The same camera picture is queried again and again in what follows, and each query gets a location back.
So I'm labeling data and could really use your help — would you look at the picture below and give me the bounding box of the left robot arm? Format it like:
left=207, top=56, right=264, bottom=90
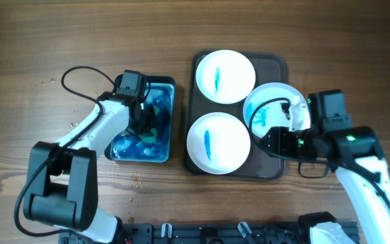
left=14, top=70, right=154, bottom=243

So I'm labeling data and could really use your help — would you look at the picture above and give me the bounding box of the black cable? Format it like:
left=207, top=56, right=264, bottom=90
left=13, top=65, right=118, bottom=237
left=248, top=97, right=390, bottom=244

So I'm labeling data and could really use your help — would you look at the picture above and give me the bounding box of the dark brown serving tray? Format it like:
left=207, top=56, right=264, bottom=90
left=185, top=50, right=288, bottom=181

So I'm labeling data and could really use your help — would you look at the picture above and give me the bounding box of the green scouring sponge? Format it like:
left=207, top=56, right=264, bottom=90
left=139, top=128, right=157, bottom=144

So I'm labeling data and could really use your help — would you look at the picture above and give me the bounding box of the white plate blue smear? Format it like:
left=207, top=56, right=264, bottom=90
left=243, top=83, right=303, bottom=138

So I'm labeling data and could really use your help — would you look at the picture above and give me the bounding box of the left black cable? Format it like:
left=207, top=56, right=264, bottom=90
left=13, top=65, right=118, bottom=237

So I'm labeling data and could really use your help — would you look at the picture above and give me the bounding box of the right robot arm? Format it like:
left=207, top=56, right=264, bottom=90
left=254, top=89, right=390, bottom=243

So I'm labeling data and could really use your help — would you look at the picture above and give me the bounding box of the right black cable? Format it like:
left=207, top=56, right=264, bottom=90
left=248, top=97, right=390, bottom=244

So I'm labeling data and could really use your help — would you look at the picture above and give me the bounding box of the black tub blue water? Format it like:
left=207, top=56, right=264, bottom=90
left=104, top=76, right=175, bottom=163

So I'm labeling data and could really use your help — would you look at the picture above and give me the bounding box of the white plate top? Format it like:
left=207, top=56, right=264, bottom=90
left=195, top=49, right=256, bottom=104

